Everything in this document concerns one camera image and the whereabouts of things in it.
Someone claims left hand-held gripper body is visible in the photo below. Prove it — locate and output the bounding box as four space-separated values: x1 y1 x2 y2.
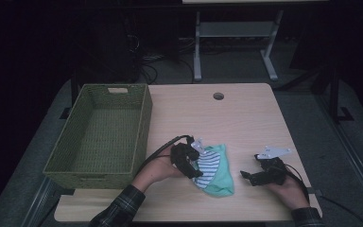
169 136 206 168

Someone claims grey tape strip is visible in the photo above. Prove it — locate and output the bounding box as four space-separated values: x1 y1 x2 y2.
306 186 323 197

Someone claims green woven basket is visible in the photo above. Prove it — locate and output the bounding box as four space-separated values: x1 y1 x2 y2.
43 82 153 190

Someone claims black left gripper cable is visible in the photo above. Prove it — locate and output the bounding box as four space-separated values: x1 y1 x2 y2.
136 134 193 174

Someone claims person's left hand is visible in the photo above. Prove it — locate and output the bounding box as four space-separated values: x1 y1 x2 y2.
131 148 187 193

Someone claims mint green baby garment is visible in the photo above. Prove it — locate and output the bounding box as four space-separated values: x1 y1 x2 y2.
191 144 235 199

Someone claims dark metal stand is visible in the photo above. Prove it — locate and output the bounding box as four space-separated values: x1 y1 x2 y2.
308 62 355 124

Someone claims bundle of floor cables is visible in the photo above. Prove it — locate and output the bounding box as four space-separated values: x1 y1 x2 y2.
135 53 197 85

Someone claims grey metal table frame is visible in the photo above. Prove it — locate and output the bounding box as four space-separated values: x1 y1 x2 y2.
192 9 285 82

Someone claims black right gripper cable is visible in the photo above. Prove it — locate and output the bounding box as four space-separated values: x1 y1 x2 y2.
284 163 312 203

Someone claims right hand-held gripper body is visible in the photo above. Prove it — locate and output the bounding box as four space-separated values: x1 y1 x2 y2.
254 145 292 186

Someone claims person's right hand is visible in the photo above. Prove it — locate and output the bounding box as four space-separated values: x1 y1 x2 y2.
264 175 310 211

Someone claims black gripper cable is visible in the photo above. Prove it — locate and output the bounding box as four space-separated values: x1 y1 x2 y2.
284 163 312 203
136 134 193 174

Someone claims metal floor rail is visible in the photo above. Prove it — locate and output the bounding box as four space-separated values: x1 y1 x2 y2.
316 94 363 219
20 176 64 227

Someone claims black floor cable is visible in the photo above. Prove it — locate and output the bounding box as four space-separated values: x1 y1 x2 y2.
320 194 363 227

